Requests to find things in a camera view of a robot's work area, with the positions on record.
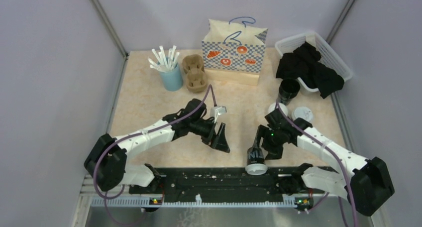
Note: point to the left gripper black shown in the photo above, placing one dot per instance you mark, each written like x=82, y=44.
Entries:
x=218, y=142

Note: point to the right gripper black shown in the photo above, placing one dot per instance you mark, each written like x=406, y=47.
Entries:
x=261, y=133

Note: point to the stack of black cups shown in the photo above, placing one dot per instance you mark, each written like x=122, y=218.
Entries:
x=288, y=90

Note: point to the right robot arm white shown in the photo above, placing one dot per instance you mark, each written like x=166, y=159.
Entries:
x=365, y=183

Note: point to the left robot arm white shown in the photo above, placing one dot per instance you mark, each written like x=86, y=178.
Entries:
x=107, y=161

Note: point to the checkered paper takeout bag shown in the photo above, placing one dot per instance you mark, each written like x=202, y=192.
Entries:
x=234, y=50

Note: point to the stack of white lids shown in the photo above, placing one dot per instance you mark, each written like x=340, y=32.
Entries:
x=274, y=106

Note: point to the blue straw holder cup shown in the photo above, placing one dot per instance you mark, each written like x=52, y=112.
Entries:
x=172, y=80

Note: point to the cardboard cup carrier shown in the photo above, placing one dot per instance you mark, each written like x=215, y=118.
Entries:
x=196, y=78

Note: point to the black cloth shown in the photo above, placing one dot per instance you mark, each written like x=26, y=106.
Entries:
x=304, y=62

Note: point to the white wrapped straws bundle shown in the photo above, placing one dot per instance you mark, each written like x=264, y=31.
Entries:
x=165, y=62

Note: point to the white plastic basket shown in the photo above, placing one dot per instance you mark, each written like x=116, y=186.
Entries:
x=328, y=56

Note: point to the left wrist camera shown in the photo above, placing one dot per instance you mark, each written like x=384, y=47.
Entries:
x=217, y=111

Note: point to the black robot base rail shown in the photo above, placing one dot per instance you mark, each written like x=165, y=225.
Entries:
x=230, y=187

